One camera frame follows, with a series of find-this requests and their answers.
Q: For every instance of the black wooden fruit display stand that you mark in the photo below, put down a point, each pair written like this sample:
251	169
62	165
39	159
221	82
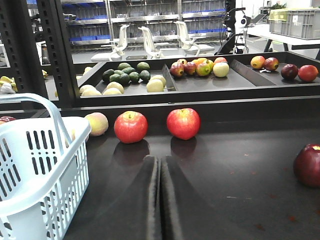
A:
241	161

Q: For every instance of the light blue plastic basket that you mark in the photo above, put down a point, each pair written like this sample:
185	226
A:
43	172

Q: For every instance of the red apple back middle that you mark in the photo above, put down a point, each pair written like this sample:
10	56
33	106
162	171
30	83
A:
130	127

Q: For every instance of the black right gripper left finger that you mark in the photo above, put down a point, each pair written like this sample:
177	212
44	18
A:
142	201

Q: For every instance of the black upper fruit shelf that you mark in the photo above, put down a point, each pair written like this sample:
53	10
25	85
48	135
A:
242	82

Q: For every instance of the dark red apple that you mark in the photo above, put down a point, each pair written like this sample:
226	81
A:
306	166

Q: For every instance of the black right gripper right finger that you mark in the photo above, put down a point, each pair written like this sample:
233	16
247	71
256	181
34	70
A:
187	216

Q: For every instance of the grey plastic crate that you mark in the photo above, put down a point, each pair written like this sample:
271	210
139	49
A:
298	23

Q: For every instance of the red apple back right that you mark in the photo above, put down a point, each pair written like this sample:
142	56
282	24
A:
183	123

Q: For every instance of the pale yellow peach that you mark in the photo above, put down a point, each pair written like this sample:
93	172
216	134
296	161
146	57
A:
98	123

